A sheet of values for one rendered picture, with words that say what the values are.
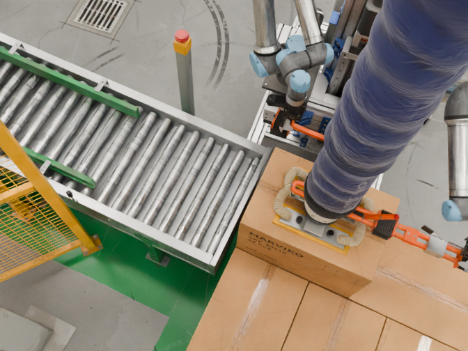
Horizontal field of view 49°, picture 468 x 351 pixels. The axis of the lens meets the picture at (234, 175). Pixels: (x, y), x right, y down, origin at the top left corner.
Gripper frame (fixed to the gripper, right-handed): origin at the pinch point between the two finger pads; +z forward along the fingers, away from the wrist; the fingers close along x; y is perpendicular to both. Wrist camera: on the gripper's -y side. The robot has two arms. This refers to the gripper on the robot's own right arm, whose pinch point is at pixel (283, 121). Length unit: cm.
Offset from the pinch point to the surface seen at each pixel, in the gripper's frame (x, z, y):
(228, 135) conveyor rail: 7, 48, -28
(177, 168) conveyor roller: -20, 53, -45
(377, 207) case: -14, 13, 52
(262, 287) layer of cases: -59, 53, 21
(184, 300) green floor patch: -73, 108, -18
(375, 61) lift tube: -35, -101, 23
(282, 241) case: -46, 13, 20
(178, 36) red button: 23, 4, -63
